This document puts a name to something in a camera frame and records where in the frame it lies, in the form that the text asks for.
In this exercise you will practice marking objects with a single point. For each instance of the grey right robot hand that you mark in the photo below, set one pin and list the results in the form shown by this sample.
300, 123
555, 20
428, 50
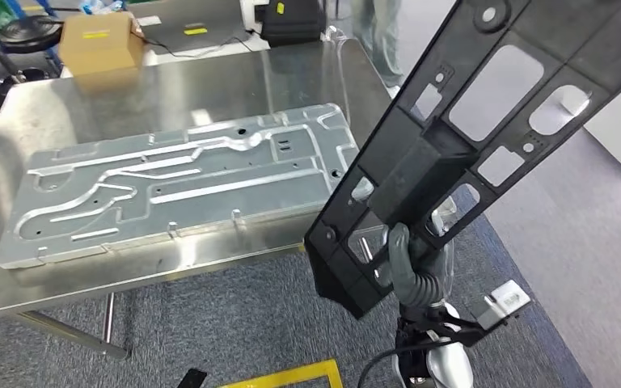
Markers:
425, 289

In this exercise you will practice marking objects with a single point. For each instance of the black plastic plate bracket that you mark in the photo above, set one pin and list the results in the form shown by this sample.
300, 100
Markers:
412, 177

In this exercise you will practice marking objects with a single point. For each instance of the black flat robot part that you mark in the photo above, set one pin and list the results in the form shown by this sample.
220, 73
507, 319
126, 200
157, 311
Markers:
191, 379

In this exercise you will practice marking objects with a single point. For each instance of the steel workbench table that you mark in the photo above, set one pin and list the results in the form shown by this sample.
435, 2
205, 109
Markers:
182, 80

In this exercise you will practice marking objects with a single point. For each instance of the person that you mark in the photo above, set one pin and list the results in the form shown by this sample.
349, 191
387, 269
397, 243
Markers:
380, 43

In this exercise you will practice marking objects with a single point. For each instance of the grooved aluminium plate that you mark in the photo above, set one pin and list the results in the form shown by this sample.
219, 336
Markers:
182, 177

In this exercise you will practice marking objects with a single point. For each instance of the black carrying case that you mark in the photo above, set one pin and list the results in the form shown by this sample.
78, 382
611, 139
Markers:
294, 24

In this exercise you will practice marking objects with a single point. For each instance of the white desk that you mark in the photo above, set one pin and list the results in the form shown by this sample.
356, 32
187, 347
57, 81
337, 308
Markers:
203, 56

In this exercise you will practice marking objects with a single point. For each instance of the grey laptop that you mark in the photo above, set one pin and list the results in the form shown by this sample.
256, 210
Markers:
198, 16

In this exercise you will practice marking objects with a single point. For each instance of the brown cardboard box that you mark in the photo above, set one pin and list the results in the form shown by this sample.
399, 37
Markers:
99, 51

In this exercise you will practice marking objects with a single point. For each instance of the black chrome stool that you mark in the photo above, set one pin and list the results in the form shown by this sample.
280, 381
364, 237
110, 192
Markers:
29, 32

